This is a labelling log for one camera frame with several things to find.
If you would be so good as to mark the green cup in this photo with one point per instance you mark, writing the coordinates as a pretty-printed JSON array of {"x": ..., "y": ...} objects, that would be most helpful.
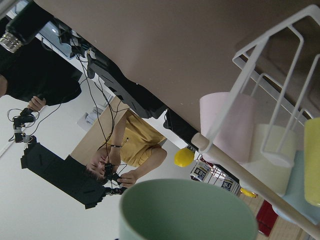
[{"x": 178, "y": 209}]

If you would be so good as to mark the pink cup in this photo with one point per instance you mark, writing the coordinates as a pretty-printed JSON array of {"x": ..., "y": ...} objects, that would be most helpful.
[{"x": 235, "y": 135}]

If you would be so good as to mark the cream cup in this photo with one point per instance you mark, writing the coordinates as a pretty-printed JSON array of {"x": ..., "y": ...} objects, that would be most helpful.
[{"x": 269, "y": 166}]

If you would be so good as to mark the yellow cup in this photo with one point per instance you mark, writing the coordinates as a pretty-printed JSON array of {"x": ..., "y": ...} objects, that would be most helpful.
[{"x": 312, "y": 161}]

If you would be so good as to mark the light blue cup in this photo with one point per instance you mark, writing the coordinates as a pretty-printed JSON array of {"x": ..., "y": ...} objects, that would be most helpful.
[{"x": 295, "y": 191}]

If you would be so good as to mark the person in yellow shirt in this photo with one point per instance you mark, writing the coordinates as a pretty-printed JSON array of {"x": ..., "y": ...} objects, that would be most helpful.
[{"x": 133, "y": 142}]

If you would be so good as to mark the yellow lemon toy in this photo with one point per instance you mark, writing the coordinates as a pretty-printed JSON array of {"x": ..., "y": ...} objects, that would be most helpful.
[{"x": 184, "y": 157}]

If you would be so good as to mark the person in black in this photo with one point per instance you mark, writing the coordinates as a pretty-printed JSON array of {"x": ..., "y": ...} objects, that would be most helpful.
[{"x": 38, "y": 76}]

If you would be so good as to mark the teach pendant tablet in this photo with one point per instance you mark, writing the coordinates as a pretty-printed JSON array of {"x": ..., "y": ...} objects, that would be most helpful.
[{"x": 51, "y": 33}]

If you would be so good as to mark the white wire cup rack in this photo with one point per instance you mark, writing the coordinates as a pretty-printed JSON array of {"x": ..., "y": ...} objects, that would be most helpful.
[{"x": 268, "y": 73}]

